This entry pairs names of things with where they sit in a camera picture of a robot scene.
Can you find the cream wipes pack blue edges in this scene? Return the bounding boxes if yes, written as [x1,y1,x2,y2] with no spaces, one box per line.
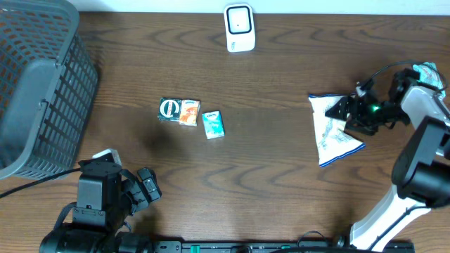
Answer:
[308,94,366,167]

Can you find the green soft wipes pack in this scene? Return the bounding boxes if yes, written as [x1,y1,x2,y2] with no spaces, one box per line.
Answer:
[413,62,444,89]

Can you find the black healing ointment box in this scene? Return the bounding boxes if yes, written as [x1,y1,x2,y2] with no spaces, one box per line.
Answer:
[157,98,182,122]

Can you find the orange tissue pack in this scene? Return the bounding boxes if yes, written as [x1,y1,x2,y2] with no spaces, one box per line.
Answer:
[179,100,200,126]

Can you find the teal white Kleenex tissue pack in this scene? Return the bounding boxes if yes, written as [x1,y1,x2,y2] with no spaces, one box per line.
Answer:
[202,110,225,140]

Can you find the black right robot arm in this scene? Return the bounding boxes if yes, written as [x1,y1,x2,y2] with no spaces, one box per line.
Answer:
[325,61,449,252]

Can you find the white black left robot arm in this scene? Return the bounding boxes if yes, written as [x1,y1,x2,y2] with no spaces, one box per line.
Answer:
[39,157,162,253]

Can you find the white barcode scanner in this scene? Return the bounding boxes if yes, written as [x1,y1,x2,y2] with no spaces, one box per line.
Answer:
[224,4,256,53]

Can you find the grey plastic mesh basket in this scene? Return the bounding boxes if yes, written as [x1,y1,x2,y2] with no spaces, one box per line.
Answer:
[1,0,98,179]

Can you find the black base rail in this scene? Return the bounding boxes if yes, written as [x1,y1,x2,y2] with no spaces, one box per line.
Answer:
[150,240,416,253]

